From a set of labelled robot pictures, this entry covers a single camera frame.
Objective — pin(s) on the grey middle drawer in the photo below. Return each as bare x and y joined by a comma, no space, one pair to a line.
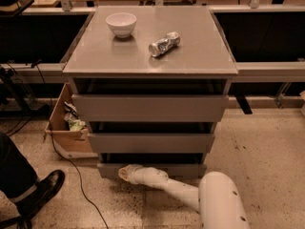
151,138

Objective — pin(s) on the grey drawer cabinet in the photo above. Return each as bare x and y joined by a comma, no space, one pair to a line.
124,59

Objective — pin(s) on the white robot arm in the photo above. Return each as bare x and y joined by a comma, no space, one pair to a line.
216,199

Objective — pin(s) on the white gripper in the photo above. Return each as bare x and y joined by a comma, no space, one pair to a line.
149,176

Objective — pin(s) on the grey drawer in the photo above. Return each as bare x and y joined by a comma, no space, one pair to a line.
149,99
175,165
151,138

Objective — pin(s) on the grey bottom drawer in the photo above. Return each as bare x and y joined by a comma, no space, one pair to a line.
175,165

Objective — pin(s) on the crumpled trash in box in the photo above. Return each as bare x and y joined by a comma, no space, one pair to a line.
72,117

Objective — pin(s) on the dark trouser leg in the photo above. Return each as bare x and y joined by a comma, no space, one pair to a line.
17,178

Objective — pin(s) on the cardboard box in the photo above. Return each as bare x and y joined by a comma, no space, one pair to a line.
72,143

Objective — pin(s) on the black leather shoe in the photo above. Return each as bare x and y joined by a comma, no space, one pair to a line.
41,192

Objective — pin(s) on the grey top drawer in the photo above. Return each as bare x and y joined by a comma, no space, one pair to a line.
149,99

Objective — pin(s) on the white bowl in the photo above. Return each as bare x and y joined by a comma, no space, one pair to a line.
121,24

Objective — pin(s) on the crushed silver can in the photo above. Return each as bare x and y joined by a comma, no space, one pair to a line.
163,45

